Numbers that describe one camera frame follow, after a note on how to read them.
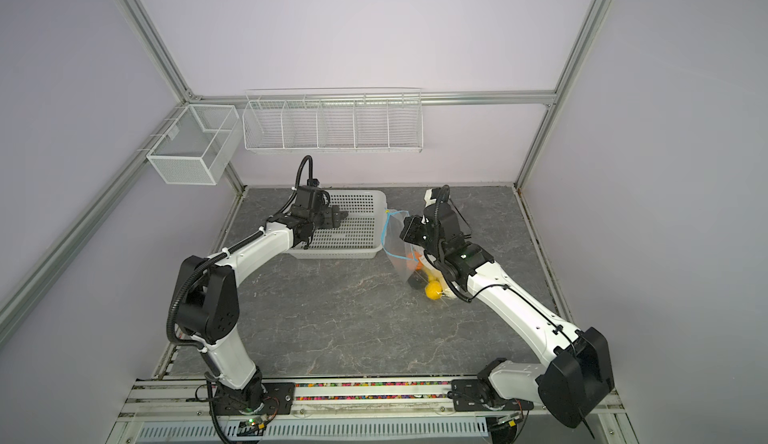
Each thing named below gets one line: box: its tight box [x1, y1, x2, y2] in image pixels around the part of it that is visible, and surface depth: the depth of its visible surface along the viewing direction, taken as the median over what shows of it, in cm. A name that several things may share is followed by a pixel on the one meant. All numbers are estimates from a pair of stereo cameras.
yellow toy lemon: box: [425, 280, 443, 300], surface depth 90 cm
